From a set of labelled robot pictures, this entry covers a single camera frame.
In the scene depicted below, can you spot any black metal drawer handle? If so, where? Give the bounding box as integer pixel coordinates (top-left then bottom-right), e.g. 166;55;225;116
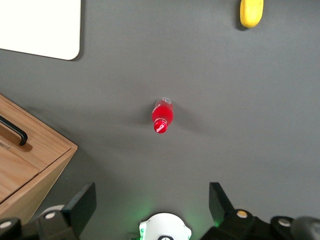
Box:
0;115;29;147

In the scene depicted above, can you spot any yellow lemon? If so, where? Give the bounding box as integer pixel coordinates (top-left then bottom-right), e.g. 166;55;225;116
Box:
239;0;265;29

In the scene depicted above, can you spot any red coke bottle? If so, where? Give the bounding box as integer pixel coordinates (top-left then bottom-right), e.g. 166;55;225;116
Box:
151;96;175;135

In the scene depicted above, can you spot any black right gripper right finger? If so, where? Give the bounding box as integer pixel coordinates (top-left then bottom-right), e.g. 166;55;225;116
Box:
208;181;236;228

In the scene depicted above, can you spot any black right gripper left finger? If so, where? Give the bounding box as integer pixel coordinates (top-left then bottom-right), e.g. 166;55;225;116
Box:
61;182;98;238

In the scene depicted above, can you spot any wooden drawer front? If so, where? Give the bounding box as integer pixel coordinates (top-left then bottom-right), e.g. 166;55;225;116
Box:
0;147;42;204
0;99;73;174

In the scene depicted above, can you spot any wooden drawer cabinet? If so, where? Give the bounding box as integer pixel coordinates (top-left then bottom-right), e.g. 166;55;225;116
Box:
0;93;79;223

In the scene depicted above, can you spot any white rectangular tray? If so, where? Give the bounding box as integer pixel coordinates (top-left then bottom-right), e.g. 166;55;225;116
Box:
0;0;82;61

